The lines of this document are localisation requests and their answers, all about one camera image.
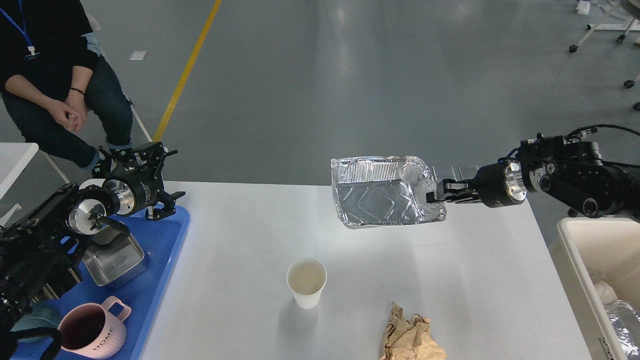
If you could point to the aluminium foil tray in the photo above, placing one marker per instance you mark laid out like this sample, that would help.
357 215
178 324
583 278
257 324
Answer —
374 191

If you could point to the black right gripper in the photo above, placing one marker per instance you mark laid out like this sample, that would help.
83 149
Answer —
497 185

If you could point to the clear floor plate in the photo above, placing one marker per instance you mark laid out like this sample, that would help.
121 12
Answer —
442 172
467 172

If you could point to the white side table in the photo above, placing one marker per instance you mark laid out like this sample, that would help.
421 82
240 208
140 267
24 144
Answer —
14 157

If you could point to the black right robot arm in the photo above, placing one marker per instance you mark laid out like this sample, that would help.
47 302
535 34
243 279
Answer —
567 168

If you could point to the crumpled brown paper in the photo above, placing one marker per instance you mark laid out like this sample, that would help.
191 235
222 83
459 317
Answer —
409 339

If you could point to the white cup in bin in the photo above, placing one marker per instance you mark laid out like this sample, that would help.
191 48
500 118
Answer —
605 293

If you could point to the person in dark clothes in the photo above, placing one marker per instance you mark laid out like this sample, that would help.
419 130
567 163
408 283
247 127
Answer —
59 90

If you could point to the blue plastic tray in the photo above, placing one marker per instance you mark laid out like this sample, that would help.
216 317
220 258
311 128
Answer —
162 242

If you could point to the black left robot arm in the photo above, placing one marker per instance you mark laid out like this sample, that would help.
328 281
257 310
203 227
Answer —
41 254

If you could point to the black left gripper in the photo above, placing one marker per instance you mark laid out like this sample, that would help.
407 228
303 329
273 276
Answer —
142 185

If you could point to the white plastic bin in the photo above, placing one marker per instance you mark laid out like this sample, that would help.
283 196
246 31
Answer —
590 250

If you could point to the white wheeled chair base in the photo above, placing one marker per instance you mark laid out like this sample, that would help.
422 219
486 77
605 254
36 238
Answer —
606 65

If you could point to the grey office chair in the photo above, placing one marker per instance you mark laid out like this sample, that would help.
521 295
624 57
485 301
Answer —
135 55

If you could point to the pink ribbed mug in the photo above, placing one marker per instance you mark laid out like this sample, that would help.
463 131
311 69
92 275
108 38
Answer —
96 331

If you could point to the small stainless steel tray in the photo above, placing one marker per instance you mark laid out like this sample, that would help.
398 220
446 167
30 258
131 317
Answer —
113 259

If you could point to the white paper cup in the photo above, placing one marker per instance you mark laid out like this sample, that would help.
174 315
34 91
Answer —
306 278

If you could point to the teal ceramic mug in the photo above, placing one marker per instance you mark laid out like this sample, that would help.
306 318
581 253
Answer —
43 315

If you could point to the crumpled foil in bin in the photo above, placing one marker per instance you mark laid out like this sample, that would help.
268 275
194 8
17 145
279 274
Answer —
625 321

